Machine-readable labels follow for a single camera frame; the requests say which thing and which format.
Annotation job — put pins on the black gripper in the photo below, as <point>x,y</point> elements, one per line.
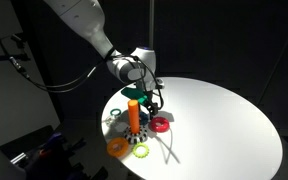
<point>147,91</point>

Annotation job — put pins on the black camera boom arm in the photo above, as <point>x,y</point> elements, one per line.
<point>4,57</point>

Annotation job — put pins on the grey vertical pole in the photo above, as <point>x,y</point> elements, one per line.
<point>151,23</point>

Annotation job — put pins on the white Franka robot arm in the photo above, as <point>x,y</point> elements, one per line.
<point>80,16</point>

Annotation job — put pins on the orange stacking peg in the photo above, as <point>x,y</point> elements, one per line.
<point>133,115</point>

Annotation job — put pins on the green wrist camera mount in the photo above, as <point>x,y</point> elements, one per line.
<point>134,95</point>

